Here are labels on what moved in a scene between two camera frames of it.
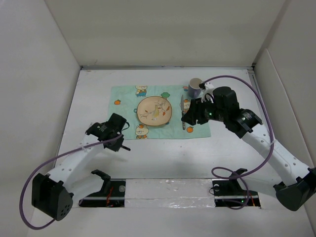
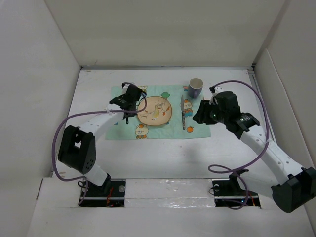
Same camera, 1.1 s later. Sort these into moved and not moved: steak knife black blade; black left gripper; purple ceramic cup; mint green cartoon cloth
Moved: black left gripper
Not moved: purple ceramic cup; steak knife black blade; mint green cartoon cloth
